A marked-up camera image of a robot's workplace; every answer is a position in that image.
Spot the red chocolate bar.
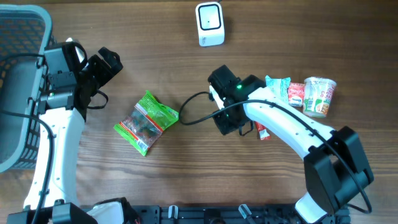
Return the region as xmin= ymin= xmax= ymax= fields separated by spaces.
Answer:
xmin=254 ymin=122 xmax=271 ymax=140

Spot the teal snack packet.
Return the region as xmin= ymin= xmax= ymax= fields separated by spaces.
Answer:
xmin=265 ymin=75 xmax=291 ymax=103

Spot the red tissue pack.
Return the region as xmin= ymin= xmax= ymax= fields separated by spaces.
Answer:
xmin=288 ymin=83 xmax=305 ymax=107

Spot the green candy bag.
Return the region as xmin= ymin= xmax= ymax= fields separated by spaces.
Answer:
xmin=114 ymin=90 xmax=179 ymax=156

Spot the instant noodle cup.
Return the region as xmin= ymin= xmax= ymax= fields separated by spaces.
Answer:
xmin=303 ymin=77 xmax=336 ymax=118

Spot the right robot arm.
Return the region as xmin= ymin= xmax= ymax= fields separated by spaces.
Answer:
xmin=208 ymin=65 xmax=374 ymax=223

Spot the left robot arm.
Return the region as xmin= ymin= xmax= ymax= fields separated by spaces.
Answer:
xmin=7 ymin=42 xmax=123 ymax=223

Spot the white barcode scanner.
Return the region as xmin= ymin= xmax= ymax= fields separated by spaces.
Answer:
xmin=195 ymin=1 xmax=225 ymax=47

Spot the grey plastic basket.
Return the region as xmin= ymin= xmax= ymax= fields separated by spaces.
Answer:
xmin=1 ymin=4 xmax=55 ymax=172

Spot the black left camera cable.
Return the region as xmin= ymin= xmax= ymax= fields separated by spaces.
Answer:
xmin=0 ymin=42 xmax=109 ymax=224

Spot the black mounting rail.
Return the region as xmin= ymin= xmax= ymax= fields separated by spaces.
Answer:
xmin=73 ymin=203 xmax=351 ymax=224

